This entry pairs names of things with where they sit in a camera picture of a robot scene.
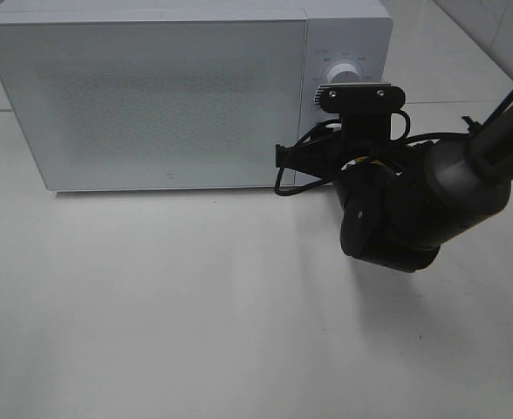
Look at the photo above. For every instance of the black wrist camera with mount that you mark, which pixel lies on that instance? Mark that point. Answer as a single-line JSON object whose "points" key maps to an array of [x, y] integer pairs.
{"points": [[365, 109]]}

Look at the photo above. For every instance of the white microwave oven body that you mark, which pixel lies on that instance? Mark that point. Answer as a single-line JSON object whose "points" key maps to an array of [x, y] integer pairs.
{"points": [[335, 31]]}

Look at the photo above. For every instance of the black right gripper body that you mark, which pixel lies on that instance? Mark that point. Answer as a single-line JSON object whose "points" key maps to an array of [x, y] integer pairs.
{"points": [[336, 153]]}

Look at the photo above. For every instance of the upper white microwave knob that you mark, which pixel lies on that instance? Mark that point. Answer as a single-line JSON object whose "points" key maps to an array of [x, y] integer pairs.
{"points": [[343, 72]]}

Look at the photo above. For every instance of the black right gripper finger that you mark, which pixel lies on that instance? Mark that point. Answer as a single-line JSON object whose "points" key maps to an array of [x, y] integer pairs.
{"points": [[309, 157]]}

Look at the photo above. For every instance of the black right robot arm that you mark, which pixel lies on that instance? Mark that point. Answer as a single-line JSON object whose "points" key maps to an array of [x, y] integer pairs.
{"points": [[402, 198]]}

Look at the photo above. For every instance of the white microwave door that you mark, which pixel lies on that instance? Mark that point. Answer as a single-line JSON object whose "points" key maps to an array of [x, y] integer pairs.
{"points": [[154, 106]]}

